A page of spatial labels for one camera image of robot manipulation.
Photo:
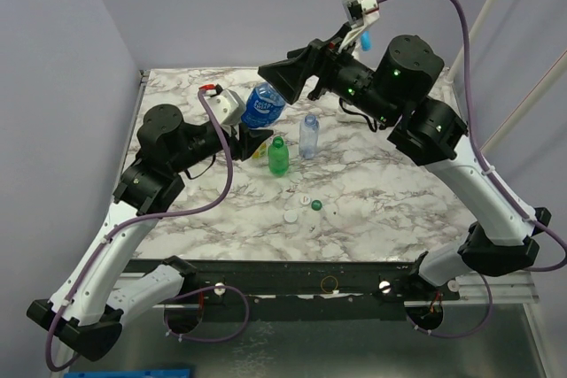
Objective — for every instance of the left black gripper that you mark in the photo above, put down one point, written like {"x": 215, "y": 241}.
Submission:
{"x": 248, "y": 142}

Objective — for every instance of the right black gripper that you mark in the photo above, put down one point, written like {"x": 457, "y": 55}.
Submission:
{"x": 319, "y": 64}

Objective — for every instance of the large clear plastic bottle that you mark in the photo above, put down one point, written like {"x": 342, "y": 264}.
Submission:
{"x": 261, "y": 152}

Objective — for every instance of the green plastic bottle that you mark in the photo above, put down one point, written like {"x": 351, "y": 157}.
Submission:
{"x": 278, "y": 157}

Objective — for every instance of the blue label clear bottle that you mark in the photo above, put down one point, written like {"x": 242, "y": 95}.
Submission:
{"x": 263, "y": 107}

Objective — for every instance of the small clear water bottle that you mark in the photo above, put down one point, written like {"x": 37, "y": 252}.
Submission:
{"x": 308, "y": 136}

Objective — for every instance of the green bottle cap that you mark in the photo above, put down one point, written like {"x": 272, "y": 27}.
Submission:
{"x": 316, "y": 205}

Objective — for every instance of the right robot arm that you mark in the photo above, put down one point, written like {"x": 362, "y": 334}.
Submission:
{"x": 432, "y": 135}

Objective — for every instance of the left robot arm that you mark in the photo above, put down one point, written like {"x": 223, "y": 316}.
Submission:
{"x": 87, "y": 313}

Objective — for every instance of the blue faucet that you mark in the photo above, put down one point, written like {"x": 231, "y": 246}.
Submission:
{"x": 365, "y": 41}

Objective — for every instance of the blue bin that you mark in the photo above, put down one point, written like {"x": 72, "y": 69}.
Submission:
{"x": 153, "y": 373}

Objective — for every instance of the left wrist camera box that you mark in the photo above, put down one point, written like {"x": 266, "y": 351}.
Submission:
{"x": 226, "y": 105}

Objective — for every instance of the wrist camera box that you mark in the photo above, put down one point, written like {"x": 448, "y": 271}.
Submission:
{"x": 226, "y": 105}
{"x": 361, "y": 15}

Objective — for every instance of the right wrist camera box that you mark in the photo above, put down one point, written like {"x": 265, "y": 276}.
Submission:
{"x": 361, "y": 15}

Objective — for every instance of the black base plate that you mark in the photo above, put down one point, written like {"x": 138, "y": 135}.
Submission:
{"x": 235, "y": 307}

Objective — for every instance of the aluminium rail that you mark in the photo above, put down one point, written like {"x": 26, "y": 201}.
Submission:
{"x": 496, "y": 291}

